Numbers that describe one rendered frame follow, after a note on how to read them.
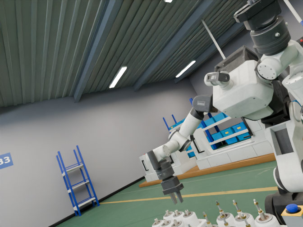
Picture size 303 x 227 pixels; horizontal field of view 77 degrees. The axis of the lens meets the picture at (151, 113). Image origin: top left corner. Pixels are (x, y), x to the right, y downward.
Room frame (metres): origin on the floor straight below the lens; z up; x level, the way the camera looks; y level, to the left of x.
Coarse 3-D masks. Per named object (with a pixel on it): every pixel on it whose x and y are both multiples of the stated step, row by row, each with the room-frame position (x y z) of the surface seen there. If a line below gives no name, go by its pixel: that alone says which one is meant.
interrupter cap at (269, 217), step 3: (264, 213) 1.01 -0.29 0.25; (267, 213) 1.00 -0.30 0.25; (258, 216) 1.01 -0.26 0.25; (267, 216) 0.98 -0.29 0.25; (270, 216) 0.97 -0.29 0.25; (258, 219) 0.99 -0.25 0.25; (261, 219) 0.98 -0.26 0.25; (267, 219) 0.96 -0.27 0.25; (270, 219) 0.95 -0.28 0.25; (258, 222) 0.97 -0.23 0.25; (261, 222) 0.96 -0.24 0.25; (264, 222) 0.95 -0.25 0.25
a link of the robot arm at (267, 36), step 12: (264, 0) 0.46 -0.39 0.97; (276, 0) 0.47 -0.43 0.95; (240, 12) 0.50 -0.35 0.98; (252, 12) 0.48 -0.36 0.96; (264, 12) 0.48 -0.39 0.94; (276, 12) 0.49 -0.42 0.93; (252, 24) 0.50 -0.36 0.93; (264, 24) 0.50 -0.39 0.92; (276, 24) 0.49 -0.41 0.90; (252, 36) 0.54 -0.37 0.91; (264, 36) 0.51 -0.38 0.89; (276, 36) 0.51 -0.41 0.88
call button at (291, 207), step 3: (291, 204) 0.83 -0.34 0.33; (294, 204) 0.82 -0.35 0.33; (288, 207) 0.82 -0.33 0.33; (291, 207) 0.81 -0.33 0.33; (294, 207) 0.80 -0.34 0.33; (297, 207) 0.80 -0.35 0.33; (288, 210) 0.81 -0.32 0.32; (291, 210) 0.80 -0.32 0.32; (294, 210) 0.80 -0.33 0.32; (297, 210) 0.80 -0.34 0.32
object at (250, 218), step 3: (249, 216) 1.06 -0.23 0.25; (234, 219) 1.09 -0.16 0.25; (246, 219) 1.04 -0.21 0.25; (249, 219) 1.04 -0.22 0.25; (252, 219) 1.05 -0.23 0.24; (234, 222) 1.08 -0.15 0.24; (237, 222) 1.06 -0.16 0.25; (240, 222) 1.04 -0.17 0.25; (243, 222) 1.03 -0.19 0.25; (249, 222) 1.03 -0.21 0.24; (252, 222) 1.04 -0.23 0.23; (237, 225) 1.06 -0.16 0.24; (240, 225) 1.04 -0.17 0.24; (243, 225) 1.03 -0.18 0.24; (252, 225) 1.03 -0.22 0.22; (255, 225) 1.05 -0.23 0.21
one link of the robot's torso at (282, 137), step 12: (300, 108) 1.08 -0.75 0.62; (300, 120) 1.03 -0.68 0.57; (276, 132) 1.10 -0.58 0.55; (288, 132) 1.01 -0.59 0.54; (300, 132) 1.03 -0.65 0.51; (276, 144) 1.08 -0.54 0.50; (288, 144) 1.06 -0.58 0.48; (300, 144) 1.02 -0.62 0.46; (276, 156) 1.05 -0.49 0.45; (288, 156) 1.00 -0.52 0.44; (300, 156) 0.98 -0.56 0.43; (276, 168) 1.05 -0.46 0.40; (288, 168) 0.99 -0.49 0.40; (300, 168) 0.95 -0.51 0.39; (288, 180) 0.99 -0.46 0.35; (300, 180) 0.95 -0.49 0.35
